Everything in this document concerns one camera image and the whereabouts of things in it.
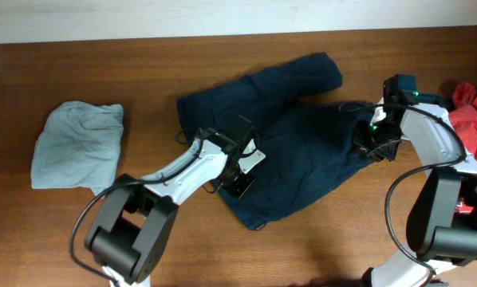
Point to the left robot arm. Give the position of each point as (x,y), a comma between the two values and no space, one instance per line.
(131,229)

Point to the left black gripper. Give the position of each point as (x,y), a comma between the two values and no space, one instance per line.
(241,186)

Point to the navy blue shorts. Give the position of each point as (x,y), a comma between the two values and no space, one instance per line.
(309,148)

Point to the red jersey with lettering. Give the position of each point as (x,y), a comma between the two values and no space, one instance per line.
(464,117)

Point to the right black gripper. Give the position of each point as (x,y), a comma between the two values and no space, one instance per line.
(387,153)

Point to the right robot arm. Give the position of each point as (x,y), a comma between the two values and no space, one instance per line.
(441,229)

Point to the light grey folded cloth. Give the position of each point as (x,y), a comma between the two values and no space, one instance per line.
(78,147)

